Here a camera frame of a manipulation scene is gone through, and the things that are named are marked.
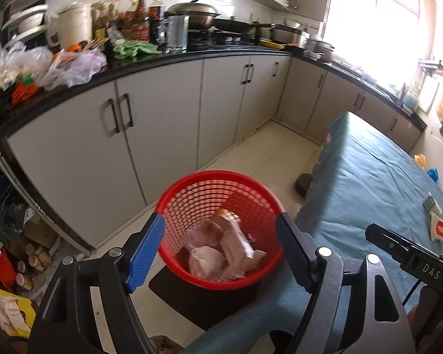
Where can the red plastic item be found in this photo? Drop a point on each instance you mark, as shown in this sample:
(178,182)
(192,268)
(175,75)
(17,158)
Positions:
(0,269)

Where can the clear plastic bag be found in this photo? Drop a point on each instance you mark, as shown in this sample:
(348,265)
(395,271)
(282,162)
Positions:
(11,66)

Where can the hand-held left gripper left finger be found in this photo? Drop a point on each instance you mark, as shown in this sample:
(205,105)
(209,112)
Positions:
(147,250)

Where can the small blue item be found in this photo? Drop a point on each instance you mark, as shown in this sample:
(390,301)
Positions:
(432,174)

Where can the red label sauce bottle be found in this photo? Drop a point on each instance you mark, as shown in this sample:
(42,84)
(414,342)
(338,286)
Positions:
(141,18)

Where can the steel wok with lid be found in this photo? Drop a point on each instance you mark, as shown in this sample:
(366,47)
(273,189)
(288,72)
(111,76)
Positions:
(194,11)

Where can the yellow tray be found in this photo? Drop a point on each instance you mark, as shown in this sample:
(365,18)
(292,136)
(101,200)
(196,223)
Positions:
(273,44)

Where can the orange green plastic item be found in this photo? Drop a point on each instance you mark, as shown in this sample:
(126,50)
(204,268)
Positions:
(22,90)

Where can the green cloth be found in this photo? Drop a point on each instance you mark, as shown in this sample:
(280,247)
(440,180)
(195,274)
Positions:
(136,49)

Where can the small yellow item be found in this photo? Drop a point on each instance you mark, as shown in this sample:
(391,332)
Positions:
(421,159)

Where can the large steel pot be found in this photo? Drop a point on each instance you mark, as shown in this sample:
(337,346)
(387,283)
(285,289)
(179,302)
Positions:
(289,35)

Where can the small grey packet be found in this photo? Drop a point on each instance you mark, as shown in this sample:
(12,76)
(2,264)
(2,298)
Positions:
(430,202)

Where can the gas stove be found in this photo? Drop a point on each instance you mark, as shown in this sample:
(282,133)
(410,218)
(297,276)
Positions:
(214,40)

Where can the glass jar brown lid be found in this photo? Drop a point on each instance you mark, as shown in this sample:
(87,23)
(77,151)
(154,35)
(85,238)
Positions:
(37,260)
(24,282)

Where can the red plastic mesh basket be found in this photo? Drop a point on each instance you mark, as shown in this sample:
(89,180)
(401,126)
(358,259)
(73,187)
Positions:
(192,199)

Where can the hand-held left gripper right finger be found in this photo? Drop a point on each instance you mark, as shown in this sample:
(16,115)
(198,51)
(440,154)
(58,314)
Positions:
(291,250)

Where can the bright kitchen window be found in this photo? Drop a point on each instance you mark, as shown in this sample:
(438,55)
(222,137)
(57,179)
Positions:
(373,25)

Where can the yellow cap dark bottle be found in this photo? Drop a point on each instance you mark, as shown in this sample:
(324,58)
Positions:
(157,16)

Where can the white kitchen base cabinets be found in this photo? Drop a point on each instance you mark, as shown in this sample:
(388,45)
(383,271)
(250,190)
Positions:
(162,118)

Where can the black floor mat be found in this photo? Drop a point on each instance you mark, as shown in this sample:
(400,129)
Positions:
(192,295)

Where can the cardboard box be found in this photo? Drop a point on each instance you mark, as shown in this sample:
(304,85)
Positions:
(40,232)

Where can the black plastic bag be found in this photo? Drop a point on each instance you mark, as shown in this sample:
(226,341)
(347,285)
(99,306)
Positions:
(7,206)

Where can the dark round floor object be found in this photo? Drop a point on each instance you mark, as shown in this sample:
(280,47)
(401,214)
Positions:
(304,184)

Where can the white rice cooker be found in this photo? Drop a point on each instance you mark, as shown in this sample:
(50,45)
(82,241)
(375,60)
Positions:
(74,25)

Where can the small steel pot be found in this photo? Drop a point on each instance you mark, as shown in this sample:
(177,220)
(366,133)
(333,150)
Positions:
(323,48)

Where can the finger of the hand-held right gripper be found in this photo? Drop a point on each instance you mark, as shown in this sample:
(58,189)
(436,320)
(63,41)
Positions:
(391,242)

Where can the teal tablecloth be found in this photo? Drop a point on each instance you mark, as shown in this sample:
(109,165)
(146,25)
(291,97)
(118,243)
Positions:
(361,177)

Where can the dish rack with plates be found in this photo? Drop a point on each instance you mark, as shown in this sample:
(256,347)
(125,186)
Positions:
(26,16)

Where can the white packet red label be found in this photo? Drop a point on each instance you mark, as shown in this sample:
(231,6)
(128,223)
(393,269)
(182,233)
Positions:
(441,228)

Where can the black kitchen countertop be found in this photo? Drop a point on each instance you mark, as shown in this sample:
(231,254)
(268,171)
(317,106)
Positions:
(162,59)

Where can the wooden chopsticks bundle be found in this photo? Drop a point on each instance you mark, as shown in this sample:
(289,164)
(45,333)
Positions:
(98,43)

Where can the black frying pan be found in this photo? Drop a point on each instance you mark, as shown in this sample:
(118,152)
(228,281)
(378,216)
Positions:
(232,25)

